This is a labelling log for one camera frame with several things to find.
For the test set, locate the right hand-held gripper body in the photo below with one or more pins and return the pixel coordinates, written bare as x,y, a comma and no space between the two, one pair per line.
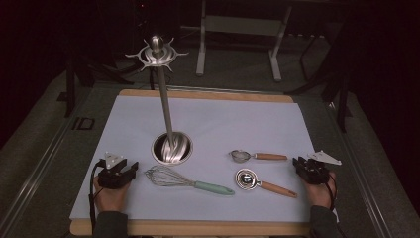
313,172

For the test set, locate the metal utensil rack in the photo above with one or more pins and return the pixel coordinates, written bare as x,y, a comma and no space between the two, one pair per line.
166,112

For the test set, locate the person's right hand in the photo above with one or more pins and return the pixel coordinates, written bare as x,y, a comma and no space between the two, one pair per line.
318,195

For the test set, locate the person's left hand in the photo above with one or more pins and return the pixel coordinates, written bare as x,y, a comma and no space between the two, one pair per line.
110,198

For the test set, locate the black metal stand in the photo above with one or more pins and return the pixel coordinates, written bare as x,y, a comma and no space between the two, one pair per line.
70,89
343,109

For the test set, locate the white table mat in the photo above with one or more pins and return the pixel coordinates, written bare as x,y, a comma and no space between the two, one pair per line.
214,125

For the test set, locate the metal floor rail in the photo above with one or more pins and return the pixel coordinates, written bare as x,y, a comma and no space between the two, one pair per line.
363,185
36,172

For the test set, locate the black floor bracket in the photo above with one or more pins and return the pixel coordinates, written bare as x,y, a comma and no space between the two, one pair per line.
83,123

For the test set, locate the grey metal frame stand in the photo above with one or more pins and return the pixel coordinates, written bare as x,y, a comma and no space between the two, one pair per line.
242,25

